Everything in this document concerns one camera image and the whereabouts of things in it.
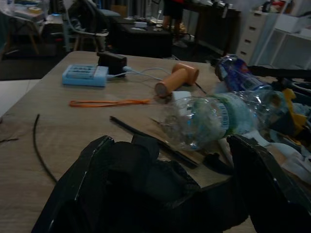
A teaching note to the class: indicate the white shelf unit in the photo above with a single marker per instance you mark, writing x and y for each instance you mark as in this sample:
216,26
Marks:
289,36

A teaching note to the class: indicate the black low cabinet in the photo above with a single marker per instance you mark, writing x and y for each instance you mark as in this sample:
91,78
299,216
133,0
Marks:
143,38

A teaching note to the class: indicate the grey chair with wooden legs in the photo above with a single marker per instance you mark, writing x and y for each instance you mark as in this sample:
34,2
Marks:
90,26

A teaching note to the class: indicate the black box device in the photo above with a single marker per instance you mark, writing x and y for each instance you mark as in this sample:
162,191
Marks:
111,61

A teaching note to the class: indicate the white drawer cabinet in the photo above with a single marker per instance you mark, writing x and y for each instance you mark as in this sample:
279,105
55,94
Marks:
250,34

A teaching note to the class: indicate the white small card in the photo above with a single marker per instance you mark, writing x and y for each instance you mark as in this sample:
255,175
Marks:
181,95

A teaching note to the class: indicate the yellow plastic wrapper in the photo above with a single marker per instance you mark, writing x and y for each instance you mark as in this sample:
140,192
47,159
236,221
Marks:
295,114

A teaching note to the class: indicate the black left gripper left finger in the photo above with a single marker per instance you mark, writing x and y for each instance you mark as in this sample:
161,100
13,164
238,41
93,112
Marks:
80,194

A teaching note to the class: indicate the light blue battery charger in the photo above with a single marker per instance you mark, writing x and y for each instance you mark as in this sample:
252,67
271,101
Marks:
83,75

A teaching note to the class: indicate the orange handheld fan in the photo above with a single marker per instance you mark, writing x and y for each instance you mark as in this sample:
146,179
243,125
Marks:
178,78

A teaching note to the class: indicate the person legs in shorts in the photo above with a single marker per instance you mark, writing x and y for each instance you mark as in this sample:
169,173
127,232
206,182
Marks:
173,17

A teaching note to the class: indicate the clear green-label plastic bottle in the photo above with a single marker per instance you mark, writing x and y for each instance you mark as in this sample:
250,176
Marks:
213,119

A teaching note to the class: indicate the clear blue-label plastic bottle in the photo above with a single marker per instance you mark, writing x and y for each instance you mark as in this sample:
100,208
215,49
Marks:
239,75

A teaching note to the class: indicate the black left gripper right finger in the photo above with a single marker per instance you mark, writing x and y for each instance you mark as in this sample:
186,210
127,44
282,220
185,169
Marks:
264,184

